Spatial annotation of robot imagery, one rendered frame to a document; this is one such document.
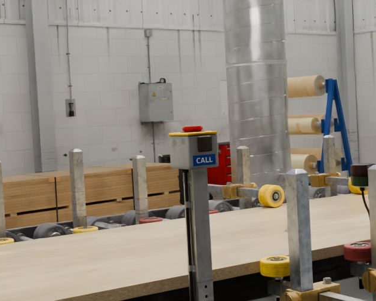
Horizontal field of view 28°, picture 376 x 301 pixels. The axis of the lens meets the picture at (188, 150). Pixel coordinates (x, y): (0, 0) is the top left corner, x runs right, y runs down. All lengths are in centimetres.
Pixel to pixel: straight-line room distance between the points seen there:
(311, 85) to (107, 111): 267
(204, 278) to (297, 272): 25
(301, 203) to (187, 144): 32
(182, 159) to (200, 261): 20
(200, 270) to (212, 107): 942
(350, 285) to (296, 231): 47
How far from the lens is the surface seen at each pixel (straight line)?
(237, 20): 581
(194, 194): 145
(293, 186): 161
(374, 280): 179
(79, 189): 253
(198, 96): 1069
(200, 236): 146
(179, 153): 144
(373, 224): 180
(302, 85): 905
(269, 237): 210
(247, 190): 280
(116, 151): 983
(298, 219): 161
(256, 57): 575
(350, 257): 190
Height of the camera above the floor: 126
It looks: 3 degrees down
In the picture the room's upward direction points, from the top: 3 degrees counter-clockwise
